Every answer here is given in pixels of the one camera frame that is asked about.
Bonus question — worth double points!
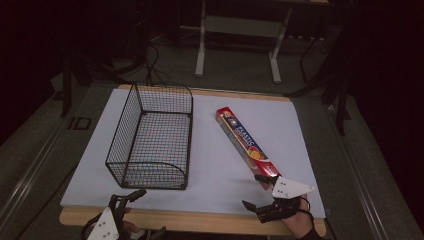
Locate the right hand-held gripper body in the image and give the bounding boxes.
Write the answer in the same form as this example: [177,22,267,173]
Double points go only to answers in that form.
[256,175,316,224]

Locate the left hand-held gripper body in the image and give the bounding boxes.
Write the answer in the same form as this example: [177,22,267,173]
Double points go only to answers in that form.
[86,194,134,240]

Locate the red plastic wrap box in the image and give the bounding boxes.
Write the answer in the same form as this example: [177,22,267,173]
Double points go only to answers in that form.
[214,106,283,191]

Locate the black wire basket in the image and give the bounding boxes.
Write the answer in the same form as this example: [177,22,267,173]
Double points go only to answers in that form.
[105,81,194,191]

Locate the person's left hand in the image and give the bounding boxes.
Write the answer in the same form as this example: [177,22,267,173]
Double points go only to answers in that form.
[120,208,143,240]

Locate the person's right hand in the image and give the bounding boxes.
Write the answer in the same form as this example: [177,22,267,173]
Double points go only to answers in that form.
[282,194,317,239]

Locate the black stand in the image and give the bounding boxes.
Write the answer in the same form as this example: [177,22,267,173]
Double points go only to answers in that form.
[59,49,93,118]
[285,29,353,136]

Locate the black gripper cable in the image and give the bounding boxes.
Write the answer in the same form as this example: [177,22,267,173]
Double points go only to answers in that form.
[299,195,316,225]
[80,213,102,240]

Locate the black floor cables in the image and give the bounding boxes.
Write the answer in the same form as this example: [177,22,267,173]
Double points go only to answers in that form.
[89,41,172,88]

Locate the white metal table frame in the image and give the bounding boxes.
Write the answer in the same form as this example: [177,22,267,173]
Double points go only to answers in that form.
[194,0,295,85]

